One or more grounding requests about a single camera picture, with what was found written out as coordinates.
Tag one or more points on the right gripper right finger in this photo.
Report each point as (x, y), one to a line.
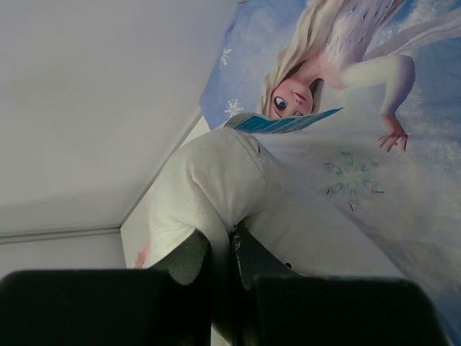
(297, 283)

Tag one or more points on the white pillow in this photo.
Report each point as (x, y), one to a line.
(225, 177)

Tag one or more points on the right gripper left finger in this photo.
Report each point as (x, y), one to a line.
(166, 304)

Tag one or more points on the blue Elsa pillow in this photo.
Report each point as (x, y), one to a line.
(390, 159)

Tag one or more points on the pink pillowcase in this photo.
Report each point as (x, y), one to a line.
(142, 256)

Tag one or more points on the blue pillow care label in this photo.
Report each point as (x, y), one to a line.
(253, 123)

